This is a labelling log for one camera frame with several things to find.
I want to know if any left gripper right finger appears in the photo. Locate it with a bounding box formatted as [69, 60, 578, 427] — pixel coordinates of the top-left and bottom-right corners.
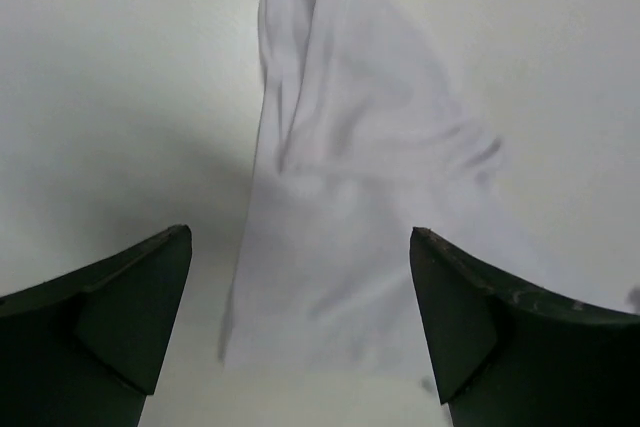
[410, 228, 639, 427]

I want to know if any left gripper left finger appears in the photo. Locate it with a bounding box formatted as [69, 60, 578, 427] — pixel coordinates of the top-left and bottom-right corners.
[1, 225, 192, 427]

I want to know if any white t shirt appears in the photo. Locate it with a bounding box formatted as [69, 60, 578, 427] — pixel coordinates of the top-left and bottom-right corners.
[221, 0, 574, 379]

